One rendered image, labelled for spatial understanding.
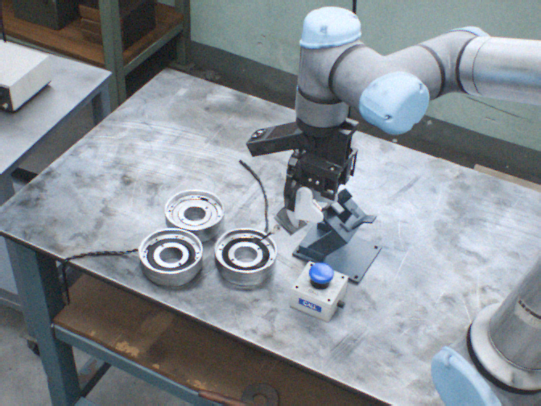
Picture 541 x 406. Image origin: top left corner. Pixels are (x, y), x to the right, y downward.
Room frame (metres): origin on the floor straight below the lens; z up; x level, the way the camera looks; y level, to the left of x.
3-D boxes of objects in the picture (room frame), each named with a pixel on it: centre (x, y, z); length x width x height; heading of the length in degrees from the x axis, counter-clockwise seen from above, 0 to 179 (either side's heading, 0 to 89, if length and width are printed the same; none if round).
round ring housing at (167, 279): (0.90, 0.16, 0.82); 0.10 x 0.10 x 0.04
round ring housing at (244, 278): (0.91, 0.04, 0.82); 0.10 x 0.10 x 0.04
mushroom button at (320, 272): (0.84, -0.09, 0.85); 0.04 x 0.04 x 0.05
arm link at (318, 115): (0.90, -0.06, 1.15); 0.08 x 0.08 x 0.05
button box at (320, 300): (0.84, -0.09, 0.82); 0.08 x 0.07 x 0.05; 66
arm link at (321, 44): (0.90, -0.06, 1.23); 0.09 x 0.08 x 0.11; 39
